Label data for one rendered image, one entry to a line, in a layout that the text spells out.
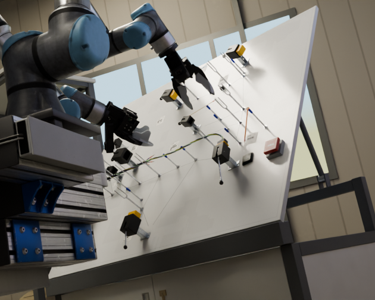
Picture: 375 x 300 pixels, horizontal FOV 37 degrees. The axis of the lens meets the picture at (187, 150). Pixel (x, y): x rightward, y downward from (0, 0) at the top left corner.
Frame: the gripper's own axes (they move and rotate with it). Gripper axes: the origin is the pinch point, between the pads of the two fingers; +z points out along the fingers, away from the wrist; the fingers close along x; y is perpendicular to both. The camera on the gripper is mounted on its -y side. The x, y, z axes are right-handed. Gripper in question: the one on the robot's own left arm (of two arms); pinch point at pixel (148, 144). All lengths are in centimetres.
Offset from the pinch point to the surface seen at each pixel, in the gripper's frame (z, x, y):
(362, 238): 72, -32, 15
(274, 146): 25.8, -23.4, 26.8
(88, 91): -2, 104, -26
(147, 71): 63, 237, -33
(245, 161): 25.6, -15.4, 15.7
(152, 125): 20, 59, -12
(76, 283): 8, 3, -65
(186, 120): 17.4, 24.7, 7.0
